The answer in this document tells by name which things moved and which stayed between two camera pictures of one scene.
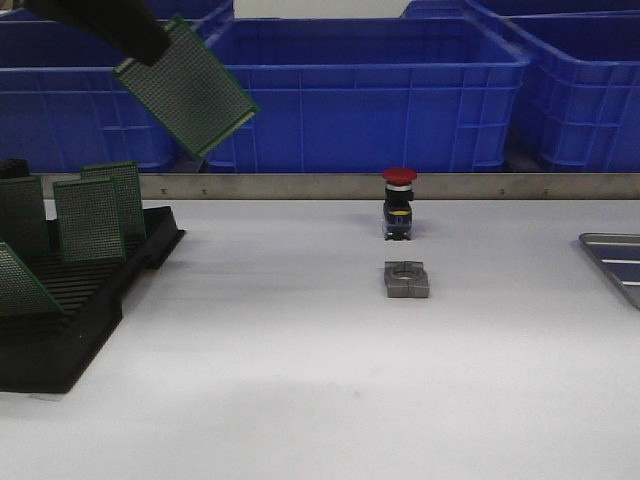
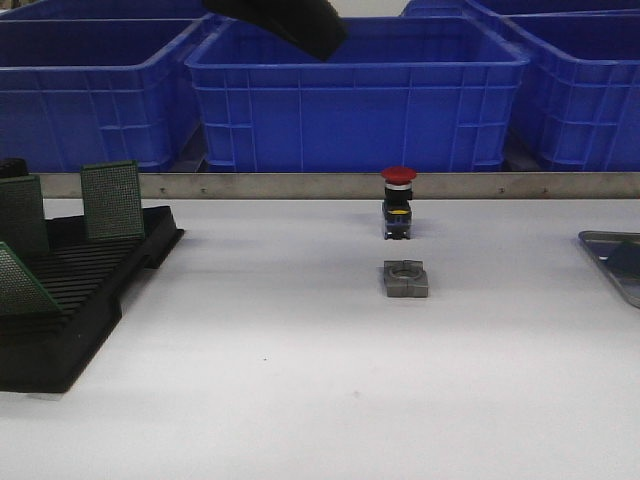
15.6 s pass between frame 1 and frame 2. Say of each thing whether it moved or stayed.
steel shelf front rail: stayed
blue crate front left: stayed
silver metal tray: stayed
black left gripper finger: moved
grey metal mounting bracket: stayed
